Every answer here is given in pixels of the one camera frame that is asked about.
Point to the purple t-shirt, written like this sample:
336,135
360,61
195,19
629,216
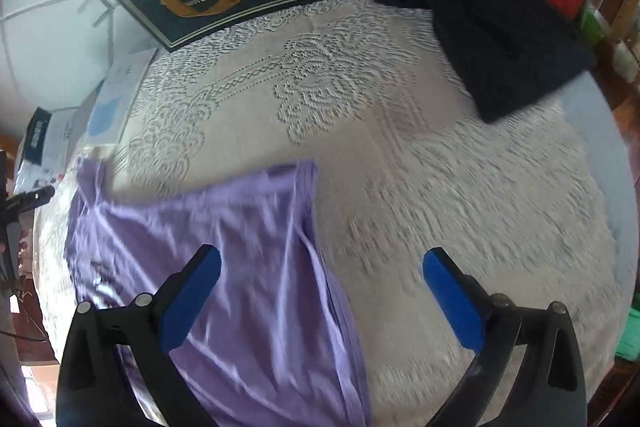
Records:
275,343

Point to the white cookware set box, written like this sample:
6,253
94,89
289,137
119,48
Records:
47,146

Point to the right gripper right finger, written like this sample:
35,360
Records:
549,389

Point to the white flat paper box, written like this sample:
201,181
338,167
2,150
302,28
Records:
113,104

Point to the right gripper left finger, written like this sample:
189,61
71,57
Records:
93,387

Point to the black knit garment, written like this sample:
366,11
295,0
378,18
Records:
509,54

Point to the white lace tablecloth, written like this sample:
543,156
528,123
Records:
539,205

